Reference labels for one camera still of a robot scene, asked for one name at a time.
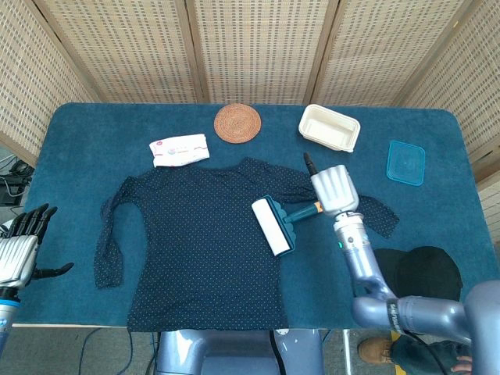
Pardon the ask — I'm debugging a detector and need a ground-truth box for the person's bare hand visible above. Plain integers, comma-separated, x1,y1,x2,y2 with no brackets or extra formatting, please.
450,354,474,375

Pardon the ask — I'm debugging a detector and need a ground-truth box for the blue floor cable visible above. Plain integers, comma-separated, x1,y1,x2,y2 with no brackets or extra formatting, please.
77,327,136,375

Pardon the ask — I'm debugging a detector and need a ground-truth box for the blue table cloth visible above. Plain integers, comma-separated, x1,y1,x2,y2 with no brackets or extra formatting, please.
6,102,494,331

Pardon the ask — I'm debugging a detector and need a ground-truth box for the teal lint roller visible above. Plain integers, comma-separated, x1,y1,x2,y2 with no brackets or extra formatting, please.
251,195,323,258

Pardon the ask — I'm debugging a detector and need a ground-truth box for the white wet wipes pack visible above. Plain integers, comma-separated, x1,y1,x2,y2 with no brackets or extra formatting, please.
148,133,211,169

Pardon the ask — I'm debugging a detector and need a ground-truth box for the black cap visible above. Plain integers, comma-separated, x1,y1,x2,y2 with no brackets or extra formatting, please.
373,245,465,302

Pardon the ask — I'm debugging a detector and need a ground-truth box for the black floor equipment with cables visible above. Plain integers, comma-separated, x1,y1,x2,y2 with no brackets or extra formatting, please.
0,155,35,207

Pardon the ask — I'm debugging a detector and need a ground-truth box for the teal trouser leg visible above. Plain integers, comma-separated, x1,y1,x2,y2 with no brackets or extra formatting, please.
390,335,474,375

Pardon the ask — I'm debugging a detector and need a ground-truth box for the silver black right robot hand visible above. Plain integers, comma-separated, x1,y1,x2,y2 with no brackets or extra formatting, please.
303,152,361,219

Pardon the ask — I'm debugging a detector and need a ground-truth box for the blue plastic container lid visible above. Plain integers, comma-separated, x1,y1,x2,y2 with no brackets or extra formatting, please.
385,139,426,188

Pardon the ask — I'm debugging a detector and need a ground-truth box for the cream plastic food container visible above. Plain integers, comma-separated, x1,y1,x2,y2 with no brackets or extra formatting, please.
298,103,362,154

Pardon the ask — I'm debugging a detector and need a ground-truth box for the blue-grey robot torso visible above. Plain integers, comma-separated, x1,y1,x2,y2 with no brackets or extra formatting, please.
155,327,326,375

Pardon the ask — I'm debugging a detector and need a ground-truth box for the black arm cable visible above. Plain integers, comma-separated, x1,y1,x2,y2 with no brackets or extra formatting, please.
401,330,448,375

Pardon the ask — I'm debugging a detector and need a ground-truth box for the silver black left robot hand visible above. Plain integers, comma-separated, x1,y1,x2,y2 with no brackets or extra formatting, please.
0,203,75,291

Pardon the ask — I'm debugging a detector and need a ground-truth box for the white table leg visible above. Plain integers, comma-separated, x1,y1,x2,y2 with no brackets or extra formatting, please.
342,329,352,375

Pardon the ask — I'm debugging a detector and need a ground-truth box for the round woven rattan coaster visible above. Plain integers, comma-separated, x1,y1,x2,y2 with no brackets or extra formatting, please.
213,102,263,145

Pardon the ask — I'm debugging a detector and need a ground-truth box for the woven bamboo folding screen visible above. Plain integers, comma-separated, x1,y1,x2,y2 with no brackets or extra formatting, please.
0,0,500,243

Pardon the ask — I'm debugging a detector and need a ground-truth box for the brown shoe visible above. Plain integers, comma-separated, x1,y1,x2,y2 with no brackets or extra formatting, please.
358,337,394,365

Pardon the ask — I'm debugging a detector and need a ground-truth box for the navy polka dot shirt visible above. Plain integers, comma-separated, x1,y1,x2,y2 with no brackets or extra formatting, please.
92,156,400,333

